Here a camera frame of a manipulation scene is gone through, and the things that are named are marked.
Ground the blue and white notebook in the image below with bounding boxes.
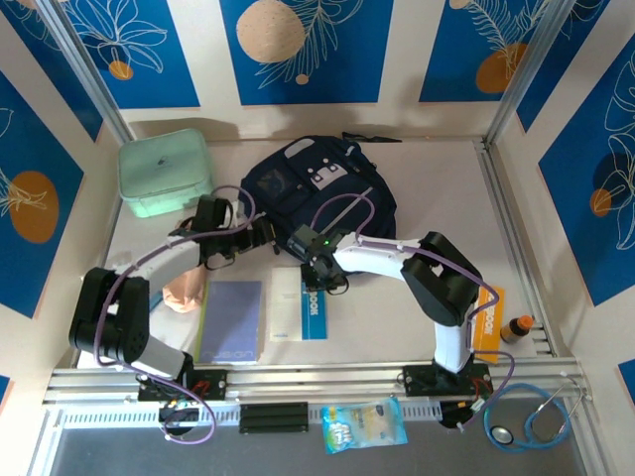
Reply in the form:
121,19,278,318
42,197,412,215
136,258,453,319
270,267,331,342

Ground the navy blue backpack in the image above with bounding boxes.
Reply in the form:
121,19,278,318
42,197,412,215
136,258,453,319
240,130,404,260

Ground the purple notebook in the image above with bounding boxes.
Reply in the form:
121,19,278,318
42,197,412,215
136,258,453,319
194,281,264,366

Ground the mint green lunch box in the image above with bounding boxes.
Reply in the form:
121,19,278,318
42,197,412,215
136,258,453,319
117,128,218,220

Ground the black ribbed block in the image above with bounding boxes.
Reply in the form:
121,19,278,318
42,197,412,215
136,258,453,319
239,402,310,435

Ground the snack packet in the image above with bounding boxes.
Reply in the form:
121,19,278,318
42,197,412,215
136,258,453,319
320,396,409,455

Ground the orange notebook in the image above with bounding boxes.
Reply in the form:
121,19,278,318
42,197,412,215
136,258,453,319
470,285,508,366

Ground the brown bottle with orange cap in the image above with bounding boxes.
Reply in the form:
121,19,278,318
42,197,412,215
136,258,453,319
499,314,537,345

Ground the blue stethoscope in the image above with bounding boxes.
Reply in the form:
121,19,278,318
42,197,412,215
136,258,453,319
483,379,595,453

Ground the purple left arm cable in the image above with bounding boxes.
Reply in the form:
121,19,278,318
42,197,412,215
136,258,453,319
93,184,257,444

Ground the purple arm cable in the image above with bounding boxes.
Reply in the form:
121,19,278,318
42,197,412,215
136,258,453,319
93,184,257,444
315,192,517,432

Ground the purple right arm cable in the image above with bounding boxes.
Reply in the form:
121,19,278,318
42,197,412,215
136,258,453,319
315,192,517,432

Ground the aluminium mounting rail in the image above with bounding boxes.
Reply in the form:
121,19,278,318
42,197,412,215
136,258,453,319
42,359,595,409

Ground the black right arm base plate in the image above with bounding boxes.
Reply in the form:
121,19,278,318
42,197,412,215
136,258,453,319
402,364,495,398

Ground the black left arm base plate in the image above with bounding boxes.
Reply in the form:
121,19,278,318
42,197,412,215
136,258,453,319
136,367,229,403

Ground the aluminium side rail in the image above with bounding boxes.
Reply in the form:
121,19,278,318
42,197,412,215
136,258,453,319
472,140,558,357

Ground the white slotted cable duct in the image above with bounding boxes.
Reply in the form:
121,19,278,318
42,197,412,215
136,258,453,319
58,400,444,431

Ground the aluminium frame post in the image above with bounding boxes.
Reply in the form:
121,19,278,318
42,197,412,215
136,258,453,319
37,0,135,145
485,0,580,145

